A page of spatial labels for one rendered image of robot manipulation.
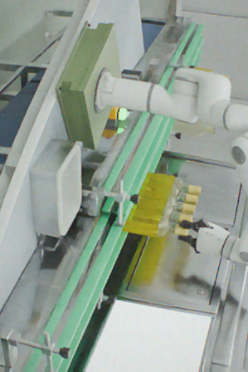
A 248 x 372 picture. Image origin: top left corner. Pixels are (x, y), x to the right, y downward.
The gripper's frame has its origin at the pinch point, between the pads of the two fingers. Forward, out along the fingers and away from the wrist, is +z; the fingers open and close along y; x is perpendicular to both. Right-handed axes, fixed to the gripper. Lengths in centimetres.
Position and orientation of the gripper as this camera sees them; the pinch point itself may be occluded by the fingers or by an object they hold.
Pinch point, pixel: (185, 231)
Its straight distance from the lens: 195.8
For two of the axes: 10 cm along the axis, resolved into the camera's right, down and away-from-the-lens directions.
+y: 0.2, -8.1, -5.9
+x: -5.1, 5.0, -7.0
